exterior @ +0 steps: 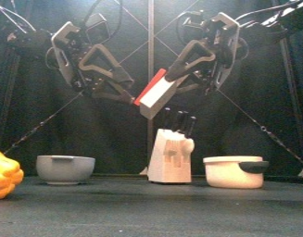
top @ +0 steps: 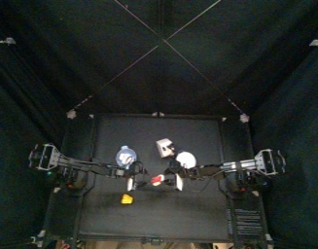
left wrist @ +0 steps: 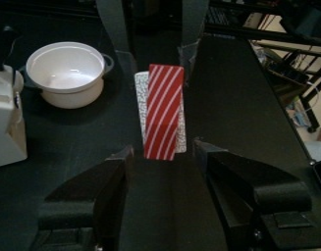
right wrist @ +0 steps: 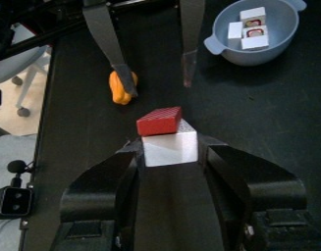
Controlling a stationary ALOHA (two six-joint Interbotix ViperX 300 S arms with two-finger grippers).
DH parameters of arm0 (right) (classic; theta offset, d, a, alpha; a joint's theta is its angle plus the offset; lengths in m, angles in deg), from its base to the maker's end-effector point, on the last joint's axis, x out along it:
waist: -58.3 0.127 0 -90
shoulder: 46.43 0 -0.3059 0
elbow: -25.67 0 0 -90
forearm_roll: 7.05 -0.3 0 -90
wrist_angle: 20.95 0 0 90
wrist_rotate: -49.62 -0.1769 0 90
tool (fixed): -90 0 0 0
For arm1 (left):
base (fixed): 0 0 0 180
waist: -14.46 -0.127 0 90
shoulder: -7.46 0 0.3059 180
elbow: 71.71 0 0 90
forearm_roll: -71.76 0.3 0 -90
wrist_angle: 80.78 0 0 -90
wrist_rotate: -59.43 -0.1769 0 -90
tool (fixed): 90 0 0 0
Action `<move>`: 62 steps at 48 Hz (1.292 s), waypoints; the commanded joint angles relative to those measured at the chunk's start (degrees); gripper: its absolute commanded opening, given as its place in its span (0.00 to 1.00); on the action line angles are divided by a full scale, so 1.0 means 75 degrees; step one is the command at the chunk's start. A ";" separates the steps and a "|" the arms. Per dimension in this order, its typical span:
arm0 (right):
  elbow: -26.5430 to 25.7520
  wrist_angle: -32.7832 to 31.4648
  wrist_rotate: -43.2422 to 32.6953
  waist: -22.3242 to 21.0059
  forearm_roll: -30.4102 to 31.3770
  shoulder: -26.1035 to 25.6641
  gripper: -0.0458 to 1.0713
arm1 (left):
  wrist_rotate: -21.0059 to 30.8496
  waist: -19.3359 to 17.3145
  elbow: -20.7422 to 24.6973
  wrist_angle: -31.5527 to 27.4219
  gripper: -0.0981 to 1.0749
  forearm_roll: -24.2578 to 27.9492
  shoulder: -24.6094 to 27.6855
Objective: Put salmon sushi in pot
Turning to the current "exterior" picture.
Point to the grey vertical frame pole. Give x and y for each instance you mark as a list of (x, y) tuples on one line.
[(150, 43)]

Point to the white wooden knife block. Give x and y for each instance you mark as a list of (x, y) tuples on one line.
[(170, 168)]

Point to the grey toy pot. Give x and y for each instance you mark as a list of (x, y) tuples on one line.
[(65, 169)]

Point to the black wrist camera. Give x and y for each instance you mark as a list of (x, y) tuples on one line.
[(193, 27), (98, 30)]

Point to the dark frame side post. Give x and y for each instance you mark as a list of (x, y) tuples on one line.
[(292, 92)]

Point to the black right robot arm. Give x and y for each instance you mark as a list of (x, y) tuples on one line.
[(281, 17)]

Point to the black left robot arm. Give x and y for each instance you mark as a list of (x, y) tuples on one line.
[(27, 41)]

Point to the yellow toy bell pepper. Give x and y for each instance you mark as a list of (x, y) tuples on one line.
[(5, 174)]

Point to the toy salmon sushi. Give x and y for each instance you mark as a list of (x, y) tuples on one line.
[(158, 92)]

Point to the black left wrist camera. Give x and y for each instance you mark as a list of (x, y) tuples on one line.
[(98, 30)]

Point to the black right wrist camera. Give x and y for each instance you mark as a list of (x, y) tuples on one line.
[(193, 27)]

